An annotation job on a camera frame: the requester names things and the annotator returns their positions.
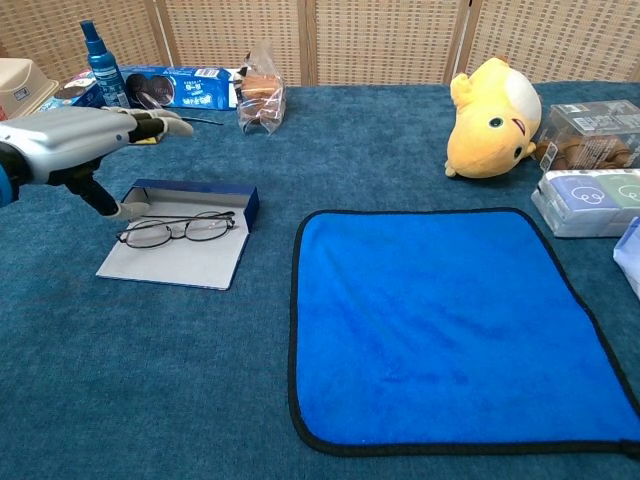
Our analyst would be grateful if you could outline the black thin-rimmed glasses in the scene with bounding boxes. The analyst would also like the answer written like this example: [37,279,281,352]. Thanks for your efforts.
[115,210,237,250]

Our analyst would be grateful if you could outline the long blue cookie box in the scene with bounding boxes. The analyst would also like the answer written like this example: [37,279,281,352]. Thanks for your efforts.
[118,65,241,111]

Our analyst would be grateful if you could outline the clear bag of bread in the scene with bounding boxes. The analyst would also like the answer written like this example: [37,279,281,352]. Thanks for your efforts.
[235,38,288,137]

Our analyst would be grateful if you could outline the beige plastic lunch box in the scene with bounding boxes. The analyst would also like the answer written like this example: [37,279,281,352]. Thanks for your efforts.
[0,57,60,121]

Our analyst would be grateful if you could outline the blue spray bottle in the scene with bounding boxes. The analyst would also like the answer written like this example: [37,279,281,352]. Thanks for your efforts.
[79,19,132,110]

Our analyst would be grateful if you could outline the yellow plush toy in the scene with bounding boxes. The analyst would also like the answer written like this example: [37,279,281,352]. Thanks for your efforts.
[444,55,543,180]

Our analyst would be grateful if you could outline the blue glasses case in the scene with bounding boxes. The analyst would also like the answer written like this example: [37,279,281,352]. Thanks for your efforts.
[95,178,260,292]

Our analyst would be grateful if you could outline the wicker folding screen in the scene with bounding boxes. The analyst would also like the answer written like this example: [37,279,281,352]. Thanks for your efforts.
[0,0,640,87]

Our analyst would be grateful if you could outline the white wet wipes pack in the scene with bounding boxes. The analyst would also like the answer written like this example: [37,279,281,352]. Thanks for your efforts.
[612,216,640,301]

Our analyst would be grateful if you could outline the blue microfibre cloth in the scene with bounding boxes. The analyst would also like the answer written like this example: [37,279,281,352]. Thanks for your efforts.
[288,207,640,457]

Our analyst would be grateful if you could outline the multicolour tissue pack row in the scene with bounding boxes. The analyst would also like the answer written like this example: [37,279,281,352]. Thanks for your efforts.
[530,168,640,238]

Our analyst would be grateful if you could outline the clear box of brown snacks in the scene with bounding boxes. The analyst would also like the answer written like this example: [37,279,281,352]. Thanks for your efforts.
[533,99,640,174]

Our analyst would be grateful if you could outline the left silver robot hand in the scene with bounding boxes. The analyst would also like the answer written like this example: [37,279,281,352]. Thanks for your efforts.
[0,106,195,221]

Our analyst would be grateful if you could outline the teal tablecloth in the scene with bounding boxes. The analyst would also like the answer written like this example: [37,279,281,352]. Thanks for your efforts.
[0,80,640,480]

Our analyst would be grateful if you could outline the short blue cookie box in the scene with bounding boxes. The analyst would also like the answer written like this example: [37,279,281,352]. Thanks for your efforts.
[37,69,109,114]

